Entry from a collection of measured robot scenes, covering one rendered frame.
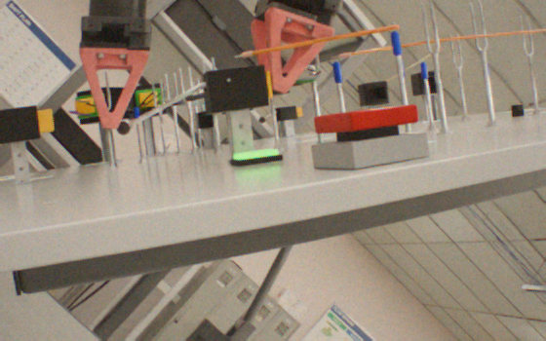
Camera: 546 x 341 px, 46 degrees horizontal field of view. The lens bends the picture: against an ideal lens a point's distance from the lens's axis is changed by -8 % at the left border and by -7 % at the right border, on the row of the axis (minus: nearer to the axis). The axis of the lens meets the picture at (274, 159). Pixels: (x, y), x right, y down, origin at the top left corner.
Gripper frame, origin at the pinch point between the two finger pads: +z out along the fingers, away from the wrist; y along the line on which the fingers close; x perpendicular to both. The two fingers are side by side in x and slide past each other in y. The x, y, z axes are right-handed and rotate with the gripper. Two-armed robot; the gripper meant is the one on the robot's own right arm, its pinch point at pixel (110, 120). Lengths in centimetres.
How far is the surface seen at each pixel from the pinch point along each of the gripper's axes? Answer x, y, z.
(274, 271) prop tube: -34, 74, 27
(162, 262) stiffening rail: -4.1, -19.2, 10.5
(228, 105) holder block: -11.1, -2.1, -1.6
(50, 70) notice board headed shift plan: 90, 759, -89
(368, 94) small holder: -34.2, 22.5, -5.8
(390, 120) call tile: -17.1, -27.4, 0.5
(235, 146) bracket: -12.1, -1.0, 2.2
